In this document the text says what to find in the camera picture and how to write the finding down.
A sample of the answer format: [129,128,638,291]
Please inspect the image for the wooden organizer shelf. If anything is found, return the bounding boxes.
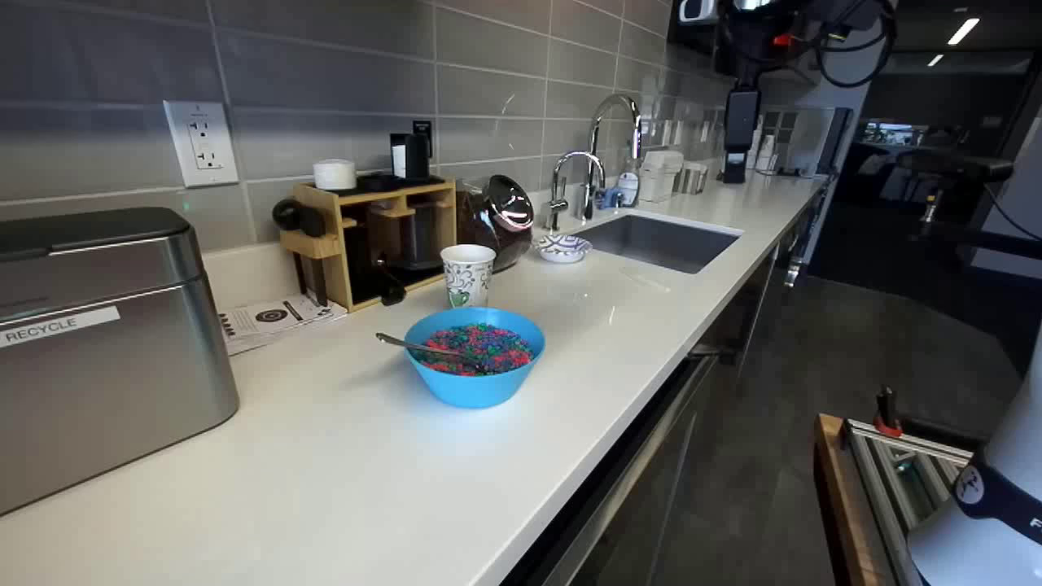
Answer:
[277,176,461,314]

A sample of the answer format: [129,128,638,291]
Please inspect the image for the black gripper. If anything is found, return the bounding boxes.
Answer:
[719,82,764,186]

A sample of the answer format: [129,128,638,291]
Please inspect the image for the clear soap bottle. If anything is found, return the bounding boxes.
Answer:
[615,160,644,212]

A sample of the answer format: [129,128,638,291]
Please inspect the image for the black tall canister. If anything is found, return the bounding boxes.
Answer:
[406,119,435,186]

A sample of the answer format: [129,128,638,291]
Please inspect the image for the steel sink basin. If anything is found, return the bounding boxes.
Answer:
[573,212,741,277]

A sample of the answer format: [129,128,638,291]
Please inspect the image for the dark under-counter cabinets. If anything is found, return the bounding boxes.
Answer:
[503,176,839,586]

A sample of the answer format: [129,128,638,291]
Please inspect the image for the long ceiling light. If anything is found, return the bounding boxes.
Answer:
[944,13,982,49]

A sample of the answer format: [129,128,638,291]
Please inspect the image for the blue bowl of colourful candies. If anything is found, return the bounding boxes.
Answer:
[410,323,537,381]

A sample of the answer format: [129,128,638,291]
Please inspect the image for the white wall outlet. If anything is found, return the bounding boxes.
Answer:
[161,97,241,189]

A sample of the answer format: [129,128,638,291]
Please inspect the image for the red black clamp handle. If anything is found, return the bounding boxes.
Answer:
[874,384,905,443]

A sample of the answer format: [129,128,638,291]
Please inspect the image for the black cable bundle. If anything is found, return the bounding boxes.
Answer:
[810,0,901,91]

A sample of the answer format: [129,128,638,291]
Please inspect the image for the small chrome faucet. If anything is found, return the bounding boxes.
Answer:
[546,147,608,234]

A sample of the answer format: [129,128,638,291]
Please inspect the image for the printed paper leaflet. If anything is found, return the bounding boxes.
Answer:
[215,292,351,357]

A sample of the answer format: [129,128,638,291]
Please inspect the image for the black padded stand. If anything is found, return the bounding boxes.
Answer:
[893,144,1019,248]

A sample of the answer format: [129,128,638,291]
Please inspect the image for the black coffee brewer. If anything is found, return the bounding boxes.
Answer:
[367,200,450,288]

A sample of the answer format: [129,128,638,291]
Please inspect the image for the black lever handle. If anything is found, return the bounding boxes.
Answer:
[371,275,410,311]

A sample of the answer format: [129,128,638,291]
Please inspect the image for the blue plastic bowl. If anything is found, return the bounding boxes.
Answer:
[402,304,549,413]

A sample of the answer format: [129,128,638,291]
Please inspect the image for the tall chrome faucet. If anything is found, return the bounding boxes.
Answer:
[586,91,656,221]

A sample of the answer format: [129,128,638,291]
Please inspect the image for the black round knob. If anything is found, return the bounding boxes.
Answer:
[270,200,328,239]

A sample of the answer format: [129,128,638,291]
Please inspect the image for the patterned small plate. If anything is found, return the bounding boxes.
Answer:
[537,234,595,266]

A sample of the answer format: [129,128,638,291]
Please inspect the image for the black bottle white label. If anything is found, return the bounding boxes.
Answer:
[386,130,415,182]

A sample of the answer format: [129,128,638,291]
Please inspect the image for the wooden cart metal rails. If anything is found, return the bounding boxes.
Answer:
[810,411,979,586]

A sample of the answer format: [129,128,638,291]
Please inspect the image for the white paper cup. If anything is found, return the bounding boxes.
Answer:
[435,242,499,314]

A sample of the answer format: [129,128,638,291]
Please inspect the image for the silver dishwasher handle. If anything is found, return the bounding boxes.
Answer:
[541,347,719,586]

